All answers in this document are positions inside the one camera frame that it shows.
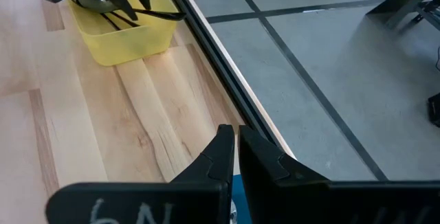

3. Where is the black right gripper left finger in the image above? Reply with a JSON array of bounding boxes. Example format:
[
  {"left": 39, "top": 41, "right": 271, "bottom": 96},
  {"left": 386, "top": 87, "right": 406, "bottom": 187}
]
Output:
[{"left": 170, "top": 124, "right": 236, "bottom": 183}]

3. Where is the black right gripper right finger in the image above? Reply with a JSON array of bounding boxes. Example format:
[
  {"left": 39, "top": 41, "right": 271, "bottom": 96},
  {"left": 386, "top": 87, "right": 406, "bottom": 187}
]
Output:
[{"left": 239, "top": 124, "right": 330, "bottom": 224}]

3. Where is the blue plastic bin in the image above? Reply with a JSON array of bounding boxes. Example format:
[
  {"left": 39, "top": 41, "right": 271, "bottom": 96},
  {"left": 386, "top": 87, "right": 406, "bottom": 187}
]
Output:
[{"left": 230, "top": 174, "right": 254, "bottom": 224}]

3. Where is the yellow plastic bin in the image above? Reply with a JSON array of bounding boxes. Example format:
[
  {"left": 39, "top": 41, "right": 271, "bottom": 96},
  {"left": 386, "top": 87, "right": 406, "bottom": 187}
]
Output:
[{"left": 67, "top": 0, "right": 179, "bottom": 67}]

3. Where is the black stand beam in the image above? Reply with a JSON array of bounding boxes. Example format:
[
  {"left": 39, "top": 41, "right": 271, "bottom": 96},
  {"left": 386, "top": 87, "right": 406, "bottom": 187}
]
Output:
[{"left": 366, "top": 0, "right": 440, "bottom": 32}]

